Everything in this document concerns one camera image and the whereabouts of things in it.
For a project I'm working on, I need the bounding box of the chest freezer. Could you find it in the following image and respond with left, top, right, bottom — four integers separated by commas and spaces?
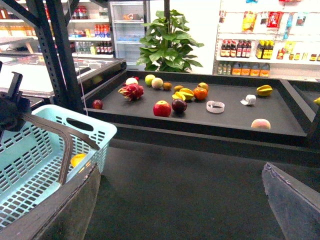
0, 54, 128, 98

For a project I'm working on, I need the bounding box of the white foam net ring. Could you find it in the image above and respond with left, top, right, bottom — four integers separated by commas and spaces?
206, 100, 226, 115

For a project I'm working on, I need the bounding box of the pink dragon fruit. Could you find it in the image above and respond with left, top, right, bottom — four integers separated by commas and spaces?
118, 83, 144, 101

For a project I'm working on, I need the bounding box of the yellow mango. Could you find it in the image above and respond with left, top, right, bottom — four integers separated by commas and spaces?
70, 153, 86, 168

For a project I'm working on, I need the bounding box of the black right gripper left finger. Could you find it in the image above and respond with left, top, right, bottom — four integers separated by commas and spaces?
0, 165, 101, 240

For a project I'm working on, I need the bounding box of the small dark red apple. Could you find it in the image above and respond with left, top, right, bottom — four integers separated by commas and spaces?
92, 99, 104, 110

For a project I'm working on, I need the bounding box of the green apple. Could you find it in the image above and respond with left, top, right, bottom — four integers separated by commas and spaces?
144, 74, 156, 86

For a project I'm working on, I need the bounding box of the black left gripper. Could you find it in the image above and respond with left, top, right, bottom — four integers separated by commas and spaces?
0, 71, 31, 139

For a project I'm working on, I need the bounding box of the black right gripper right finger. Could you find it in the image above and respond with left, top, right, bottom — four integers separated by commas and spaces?
261, 162, 320, 240

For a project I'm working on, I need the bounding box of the yellow star fruit near persimmon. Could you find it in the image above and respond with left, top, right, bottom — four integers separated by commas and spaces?
172, 88, 194, 101

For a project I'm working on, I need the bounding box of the orange persimmon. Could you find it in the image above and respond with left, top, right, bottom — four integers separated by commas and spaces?
193, 87, 208, 101

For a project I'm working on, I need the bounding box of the pink peach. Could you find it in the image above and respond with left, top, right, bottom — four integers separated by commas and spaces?
251, 118, 271, 130

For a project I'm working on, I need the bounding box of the black metal rack post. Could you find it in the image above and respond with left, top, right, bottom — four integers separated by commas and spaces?
26, 0, 84, 112

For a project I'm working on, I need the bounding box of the glass door fridge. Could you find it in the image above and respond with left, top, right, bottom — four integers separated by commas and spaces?
109, 0, 150, 71

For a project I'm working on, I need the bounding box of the light blue plastic basket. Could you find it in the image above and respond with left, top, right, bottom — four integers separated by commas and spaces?
0, 104, 117, 229

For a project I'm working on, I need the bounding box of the white round fruit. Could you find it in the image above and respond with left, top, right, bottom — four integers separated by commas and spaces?
125, 77, 139, 86

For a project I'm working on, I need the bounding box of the green potted plant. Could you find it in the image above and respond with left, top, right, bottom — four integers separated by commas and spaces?
136, 9, 204, 73

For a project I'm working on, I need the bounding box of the large red apple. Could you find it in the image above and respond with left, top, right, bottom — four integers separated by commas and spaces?
153, 100, 172, 117

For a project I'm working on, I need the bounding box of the olive brown kiwi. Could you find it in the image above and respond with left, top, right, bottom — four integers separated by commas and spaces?
174, 85, 184, 92

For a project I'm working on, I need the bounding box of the pale round melon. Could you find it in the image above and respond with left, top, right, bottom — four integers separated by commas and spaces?
151, 77, 164, 89

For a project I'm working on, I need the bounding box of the dark purple plum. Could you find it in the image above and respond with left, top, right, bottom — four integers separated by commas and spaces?
171, 98, 188, 113

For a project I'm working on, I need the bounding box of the red-green mango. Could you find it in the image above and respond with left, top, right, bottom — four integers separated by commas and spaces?
197, 82, 210, 91

